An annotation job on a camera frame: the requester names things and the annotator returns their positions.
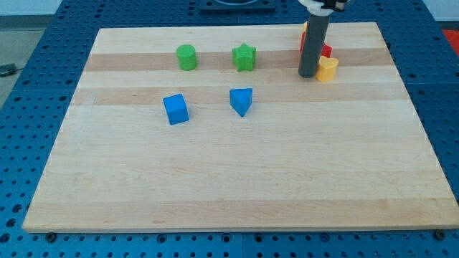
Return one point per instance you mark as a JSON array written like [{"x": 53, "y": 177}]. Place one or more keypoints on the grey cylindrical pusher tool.
[{"x": 312, "y": 45}]

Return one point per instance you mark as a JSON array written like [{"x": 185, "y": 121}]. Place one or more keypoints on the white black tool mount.
[{"x": 324, "y": 7}]

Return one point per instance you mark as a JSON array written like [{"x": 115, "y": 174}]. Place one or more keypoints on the yellow heart block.
[{"x": 327, "y": 68}]

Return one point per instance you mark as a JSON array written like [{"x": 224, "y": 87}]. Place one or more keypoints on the red star block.
[{"x": 326, "y": 49}]

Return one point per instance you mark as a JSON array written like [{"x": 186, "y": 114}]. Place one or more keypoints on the green star block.
[{"x": 244, "y": 57}]

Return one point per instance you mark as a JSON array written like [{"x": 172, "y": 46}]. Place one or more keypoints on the yellow block behind tool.
[{"x": 305, "y": 26}]

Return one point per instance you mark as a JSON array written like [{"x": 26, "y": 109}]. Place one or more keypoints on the blue triangle block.
[{"x": 241, "y": 100}]

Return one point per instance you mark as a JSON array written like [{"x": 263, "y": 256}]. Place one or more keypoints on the green cylinder block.
[{"x": 187, "y": 57}]

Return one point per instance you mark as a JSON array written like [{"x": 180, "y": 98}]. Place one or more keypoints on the blue cube block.
[{"x": 176, "y": 109}]

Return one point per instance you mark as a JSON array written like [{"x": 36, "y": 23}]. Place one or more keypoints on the wooden board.
[{"x": 345, "y": 155}]

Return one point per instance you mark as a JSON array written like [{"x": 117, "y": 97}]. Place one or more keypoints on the black device on floor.
[{"x": 7, "y": 69}]

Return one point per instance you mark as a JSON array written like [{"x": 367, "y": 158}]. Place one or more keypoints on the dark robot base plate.
[{"x": 207, "y": 6}]

